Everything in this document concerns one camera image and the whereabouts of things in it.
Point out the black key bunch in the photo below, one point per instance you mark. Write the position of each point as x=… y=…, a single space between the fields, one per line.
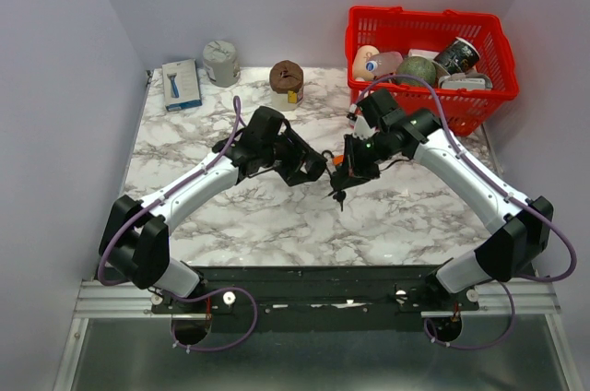
x=339 y=196

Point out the black paper cup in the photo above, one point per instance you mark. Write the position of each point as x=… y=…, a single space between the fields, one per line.
x=458 y=57

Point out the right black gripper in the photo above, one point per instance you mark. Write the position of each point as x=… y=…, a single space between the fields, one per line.
x=353 y=169

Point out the grey marble cup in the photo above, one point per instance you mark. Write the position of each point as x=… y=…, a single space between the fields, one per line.
x=220 y=61

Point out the green round melon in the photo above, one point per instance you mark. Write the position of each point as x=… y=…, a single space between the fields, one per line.
x=416 y=66

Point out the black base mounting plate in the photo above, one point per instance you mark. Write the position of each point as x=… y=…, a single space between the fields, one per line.
x=232 y=300

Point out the pink plastic bottle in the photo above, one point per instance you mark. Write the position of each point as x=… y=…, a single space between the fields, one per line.
x=382 y=64

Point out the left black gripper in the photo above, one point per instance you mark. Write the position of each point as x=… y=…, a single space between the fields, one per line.
x=300 y=153

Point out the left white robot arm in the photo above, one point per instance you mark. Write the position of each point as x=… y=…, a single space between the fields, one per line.
x=136 y=240

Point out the orange black padlock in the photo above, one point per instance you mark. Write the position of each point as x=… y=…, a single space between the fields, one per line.
x=336 y=160

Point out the white box in basket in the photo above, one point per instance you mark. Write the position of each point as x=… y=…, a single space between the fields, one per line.
x=475 y=81

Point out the beige egg shaped toy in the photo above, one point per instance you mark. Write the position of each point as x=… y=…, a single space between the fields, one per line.
x=363 y=56

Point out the brown lidded white jar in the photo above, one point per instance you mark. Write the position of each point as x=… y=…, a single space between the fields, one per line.
x=286 y=80

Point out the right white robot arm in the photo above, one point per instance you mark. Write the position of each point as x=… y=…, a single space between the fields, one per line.
x=517 y=224

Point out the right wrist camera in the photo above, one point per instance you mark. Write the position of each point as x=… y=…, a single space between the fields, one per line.
x=360 y=127

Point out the razor package box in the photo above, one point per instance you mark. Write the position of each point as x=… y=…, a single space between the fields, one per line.
x=181 y=86

